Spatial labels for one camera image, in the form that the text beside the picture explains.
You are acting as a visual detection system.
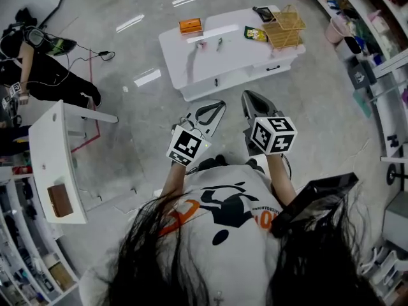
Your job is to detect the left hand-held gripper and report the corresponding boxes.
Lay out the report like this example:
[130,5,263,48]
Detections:
[165,99,228,167]

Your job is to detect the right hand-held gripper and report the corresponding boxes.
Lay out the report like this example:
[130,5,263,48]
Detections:
[240,89,298,157]

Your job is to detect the orange container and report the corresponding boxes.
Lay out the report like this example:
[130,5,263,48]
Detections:
[178,17,204,36]

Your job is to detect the person's right forearm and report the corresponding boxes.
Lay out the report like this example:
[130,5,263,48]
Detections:
[265,153,300,210]

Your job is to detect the person's left forearm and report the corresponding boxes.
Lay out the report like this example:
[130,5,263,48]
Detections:
[160,161,188,202]

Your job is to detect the person's black left shoe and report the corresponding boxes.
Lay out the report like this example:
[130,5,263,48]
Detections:
[196,154,229,173]

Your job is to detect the person's black shoe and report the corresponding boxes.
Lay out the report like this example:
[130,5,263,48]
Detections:
[196,154,229,173]
[244,157,266,174]

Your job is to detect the white table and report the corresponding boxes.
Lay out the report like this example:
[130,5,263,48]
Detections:
[158,4,307,103]

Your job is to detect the person's black right shoe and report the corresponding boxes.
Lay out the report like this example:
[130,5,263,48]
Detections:
[244,157,266,174]

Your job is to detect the green snack packet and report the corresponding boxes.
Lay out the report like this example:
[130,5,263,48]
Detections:
[244,25,268,43]

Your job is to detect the dark grey box white logo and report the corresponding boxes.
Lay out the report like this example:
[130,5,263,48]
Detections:
[346,60,377,91]

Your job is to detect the black flat panel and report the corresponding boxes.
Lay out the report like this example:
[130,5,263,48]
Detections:
[270,171,360,239]

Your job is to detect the pink waste bin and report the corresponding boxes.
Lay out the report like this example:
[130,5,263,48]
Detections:
[324,17,352,45]

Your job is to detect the person's white printed shirt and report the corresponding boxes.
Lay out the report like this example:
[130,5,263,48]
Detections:
[78,163,321,306]

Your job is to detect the white side desk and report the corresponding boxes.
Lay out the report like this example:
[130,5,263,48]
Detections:
[27,99,119,225]

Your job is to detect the brown box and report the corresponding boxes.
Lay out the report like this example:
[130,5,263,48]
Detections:
[47,183,75,219]

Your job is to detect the grey cabinet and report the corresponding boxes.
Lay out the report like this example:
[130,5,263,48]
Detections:
[381,191,408,245]

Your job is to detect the white storage shelf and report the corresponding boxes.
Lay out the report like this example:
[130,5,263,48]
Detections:
[0,166,81,306]

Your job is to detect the gold wire rack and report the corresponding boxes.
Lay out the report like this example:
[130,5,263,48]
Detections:
[261,4,307,50]

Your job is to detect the black picture frame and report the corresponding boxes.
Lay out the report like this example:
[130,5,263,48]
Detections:
[252,6,275,23]

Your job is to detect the black floor cable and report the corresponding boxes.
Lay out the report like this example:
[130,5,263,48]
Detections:
[44,33,116,87]

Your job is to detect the white curved wall shelf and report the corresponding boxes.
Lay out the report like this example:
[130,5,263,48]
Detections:
[308,0,408,164]

